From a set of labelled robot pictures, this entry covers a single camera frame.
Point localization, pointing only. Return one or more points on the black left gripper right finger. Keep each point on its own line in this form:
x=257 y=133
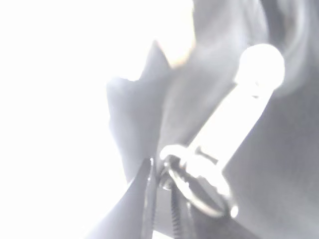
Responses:
x=202 y=203

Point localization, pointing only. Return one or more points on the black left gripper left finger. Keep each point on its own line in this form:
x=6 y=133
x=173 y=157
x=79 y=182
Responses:
x=133 y=215

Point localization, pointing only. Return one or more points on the metal zipper pull with ring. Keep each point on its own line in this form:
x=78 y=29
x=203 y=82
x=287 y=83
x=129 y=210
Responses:
x=261 y=71

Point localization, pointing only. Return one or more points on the black bag with tan handles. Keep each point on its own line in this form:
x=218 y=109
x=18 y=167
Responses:
x=274 y=174

